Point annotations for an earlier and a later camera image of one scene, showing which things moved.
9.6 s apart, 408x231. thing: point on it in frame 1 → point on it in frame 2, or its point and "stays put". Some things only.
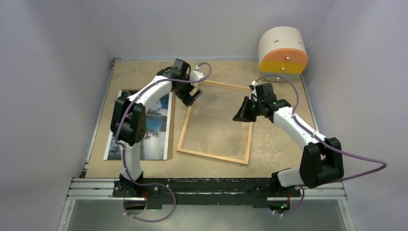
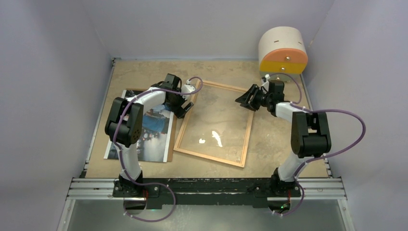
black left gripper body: [184, 88] → [175, 105]
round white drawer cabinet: [282, 50] stays put
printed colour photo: [154, 145] stays put
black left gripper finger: [188, 100] → [185, 109]
